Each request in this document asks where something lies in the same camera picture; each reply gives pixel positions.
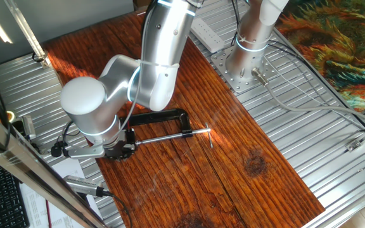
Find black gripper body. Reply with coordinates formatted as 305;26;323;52
104;141;129;160

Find black C-clamp with steel screw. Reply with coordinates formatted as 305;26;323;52
118;108;214;149

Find red pen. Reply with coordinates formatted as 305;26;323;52
45;199;53;228

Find printed white paper sheets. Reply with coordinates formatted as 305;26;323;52
19;155;103;228

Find brown wooden board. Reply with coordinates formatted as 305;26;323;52
42;4;326;228

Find black keyboard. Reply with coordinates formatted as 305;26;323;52
0;151;30;228

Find white power strip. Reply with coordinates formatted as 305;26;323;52
190;17;226;54

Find thin slanted metal bar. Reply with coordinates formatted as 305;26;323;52
3;0;53;70

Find colourful painted rug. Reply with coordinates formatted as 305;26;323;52
276;0;365;112

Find black cable of flat camera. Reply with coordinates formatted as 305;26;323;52
95;186;133;228

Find silver camera lying flat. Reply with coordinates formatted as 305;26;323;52
63;175;98;196

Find black camera cable with plug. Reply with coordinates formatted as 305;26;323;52
51;120;75;158

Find wide aluminium frame beam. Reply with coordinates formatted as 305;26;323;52
0;100;108;228

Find silver camera on mount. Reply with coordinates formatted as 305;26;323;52
13;115;38;142

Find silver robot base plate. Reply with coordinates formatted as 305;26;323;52
210;45;280;94

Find grey cable with metal connector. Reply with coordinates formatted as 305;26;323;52
251;67;365;127

